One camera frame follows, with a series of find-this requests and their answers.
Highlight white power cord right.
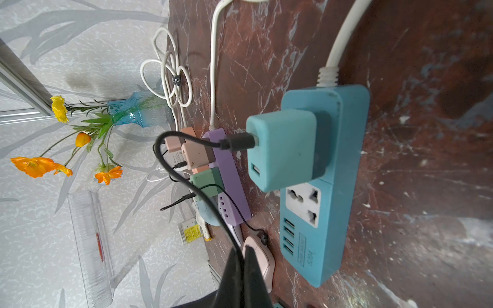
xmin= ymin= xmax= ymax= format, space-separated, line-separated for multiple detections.
xmin=316 ymin=0 xmax=374 ymax=88

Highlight pink wireless mouse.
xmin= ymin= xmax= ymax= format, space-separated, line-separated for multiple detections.
xmin=242 ymin=236 xmax=276 ymax=293

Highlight green usb charger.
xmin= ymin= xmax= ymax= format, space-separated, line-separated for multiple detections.
xmin=190 ymin=168 xmax=224 ymax=198

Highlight orange power strip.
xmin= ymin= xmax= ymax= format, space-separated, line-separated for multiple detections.
xmin=165 ymin=127 xmax=196 ymax=153

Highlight blue glass vase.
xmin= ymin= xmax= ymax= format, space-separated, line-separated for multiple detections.
xmin=107 ymin=91 xmax=169 ymax=128

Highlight purple power strip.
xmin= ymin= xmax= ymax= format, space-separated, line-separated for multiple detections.
xmin=209 ymin=148 xmax=252 ymax=226

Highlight white power cord left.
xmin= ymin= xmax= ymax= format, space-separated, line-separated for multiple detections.
xmin=139 ymin=0 xmax=270 ymax=132

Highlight orange yellow artificial flowers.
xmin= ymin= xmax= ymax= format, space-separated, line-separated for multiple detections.
xmin=10 ymin=95 xmax=124 ymax=186

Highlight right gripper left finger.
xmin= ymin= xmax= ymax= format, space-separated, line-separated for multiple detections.
xmin=177 ymin=249 xmax=246 ymax=308

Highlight black cable to white mouse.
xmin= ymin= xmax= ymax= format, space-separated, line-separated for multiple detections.
xmin=153 ymin=130 xmax=257 ymax=266

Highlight light blue wireless mouse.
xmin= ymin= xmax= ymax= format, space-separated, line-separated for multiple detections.
xmin=193 ymin=196 xmax=221 ymax=227

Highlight teal power strip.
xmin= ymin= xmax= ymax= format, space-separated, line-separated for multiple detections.
xmin=280 ymin=85 xmax=371 ymax=287

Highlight pink usb charger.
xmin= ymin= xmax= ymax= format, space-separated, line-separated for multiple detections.
xmin=182 ymin=141 xmax=216 ymax=174

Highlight white power cord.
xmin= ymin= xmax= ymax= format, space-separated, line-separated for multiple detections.
xmin=316 ymin=0 xmax=374 ymax=88
xmin=139 ymin=0 xmax=270 ymax=132

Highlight clear plastic wall shelf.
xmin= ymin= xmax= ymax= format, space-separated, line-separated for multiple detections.
xmin=68 ymin=190 xmax=115 ymax=307

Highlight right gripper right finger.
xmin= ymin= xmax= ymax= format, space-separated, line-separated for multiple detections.
xmin=243 ymin=246 xmax=272 ymax=308

